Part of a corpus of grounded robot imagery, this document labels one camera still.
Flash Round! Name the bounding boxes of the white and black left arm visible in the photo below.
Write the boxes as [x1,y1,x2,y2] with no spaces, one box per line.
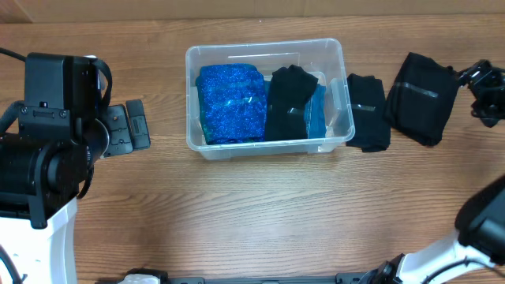
[1,53,151,283]

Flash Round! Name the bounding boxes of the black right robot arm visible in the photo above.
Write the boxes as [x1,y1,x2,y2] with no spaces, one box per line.
[360,54,504,283]

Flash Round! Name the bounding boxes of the clear plastic storage bin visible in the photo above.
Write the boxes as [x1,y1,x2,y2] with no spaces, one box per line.
[185,38,355,160]

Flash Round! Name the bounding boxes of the large black garment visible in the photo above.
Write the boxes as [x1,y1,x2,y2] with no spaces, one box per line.
[383,52,459,147]

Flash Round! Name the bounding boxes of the sparkly blue garment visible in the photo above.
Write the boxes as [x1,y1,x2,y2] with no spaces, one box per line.
[196,63,267,145]

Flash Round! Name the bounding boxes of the medium black garment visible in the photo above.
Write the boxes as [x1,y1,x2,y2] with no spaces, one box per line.
[265,65,318,141]

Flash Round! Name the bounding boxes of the blue denim jeans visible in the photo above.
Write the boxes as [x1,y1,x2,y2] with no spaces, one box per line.
[264,84,326,141]

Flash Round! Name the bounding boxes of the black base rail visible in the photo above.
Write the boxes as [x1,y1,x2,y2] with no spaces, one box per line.
[94,267,380,284]

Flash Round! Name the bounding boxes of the small black garment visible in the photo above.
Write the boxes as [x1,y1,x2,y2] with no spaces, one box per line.
[346,73,391,152]

